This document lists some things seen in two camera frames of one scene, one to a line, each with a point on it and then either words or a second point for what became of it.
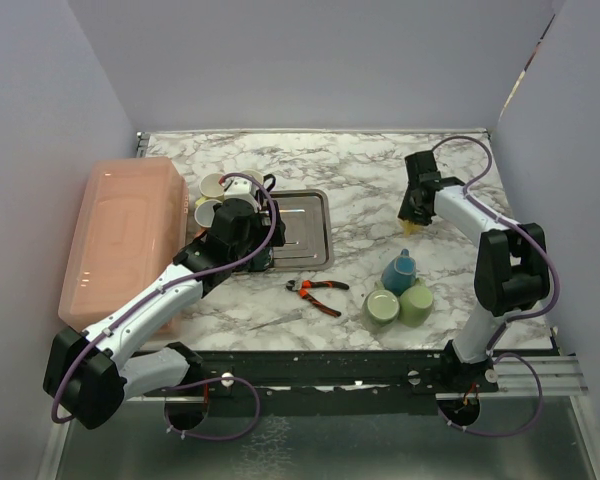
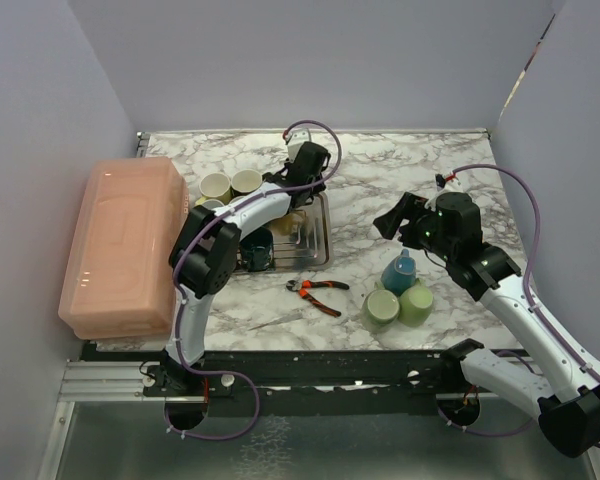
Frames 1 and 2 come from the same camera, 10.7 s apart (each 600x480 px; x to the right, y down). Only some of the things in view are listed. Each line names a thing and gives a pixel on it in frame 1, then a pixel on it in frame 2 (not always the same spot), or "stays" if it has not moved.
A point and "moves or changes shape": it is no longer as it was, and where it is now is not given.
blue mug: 399,273 stays
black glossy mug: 259,193 moves or changes shape
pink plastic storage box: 129,223 stays
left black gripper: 263,230 to 317,185
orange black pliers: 305,286 stays
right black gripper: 406,212 to 407,207
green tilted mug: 415,304 stays
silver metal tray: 308,228 stays
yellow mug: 410,228 moves or changes shape
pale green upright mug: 381,307 stays
